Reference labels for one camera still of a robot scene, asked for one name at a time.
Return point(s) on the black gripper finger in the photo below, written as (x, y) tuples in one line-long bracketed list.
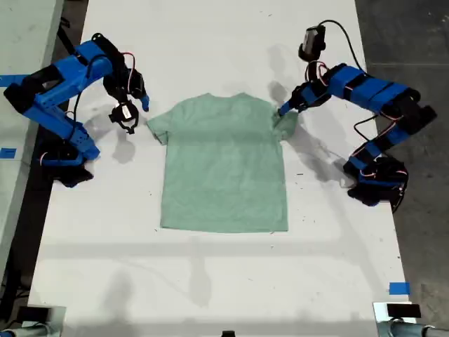
[(303, 109)]

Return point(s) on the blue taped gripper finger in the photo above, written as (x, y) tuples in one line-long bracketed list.
[(287, 107), (144, 102)]

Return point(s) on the pale green T-shirt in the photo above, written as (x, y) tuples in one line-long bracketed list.
[(224, 165)]

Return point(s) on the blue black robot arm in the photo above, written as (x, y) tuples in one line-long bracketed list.
[(49, 91), (368, 91)]

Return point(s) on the black stand leg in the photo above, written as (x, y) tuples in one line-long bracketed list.
[(66, 36)]

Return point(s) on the pale side table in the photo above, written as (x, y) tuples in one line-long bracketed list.
[(21, 42)]

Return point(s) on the long blue tape strip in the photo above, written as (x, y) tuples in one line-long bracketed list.
[(12, 80)]

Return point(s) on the short blue tape strip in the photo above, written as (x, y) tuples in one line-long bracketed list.
[(7, 153)]

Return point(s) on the square blue tape piece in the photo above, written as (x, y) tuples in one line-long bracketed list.
[(399, 288)]

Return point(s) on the silver metal plate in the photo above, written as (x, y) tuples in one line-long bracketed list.
[(58, 323), (380, 319)]

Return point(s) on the small black box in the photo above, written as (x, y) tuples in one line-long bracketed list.
[(403, 310), (33, 313)]

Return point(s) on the small black clip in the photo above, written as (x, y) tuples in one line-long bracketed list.
[(228, 333)]

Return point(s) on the grey tube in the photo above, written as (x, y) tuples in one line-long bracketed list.
[(31, 331), (410, 330)]

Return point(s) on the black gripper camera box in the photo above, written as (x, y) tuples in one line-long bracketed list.
[(124, 112), (312, 40)]

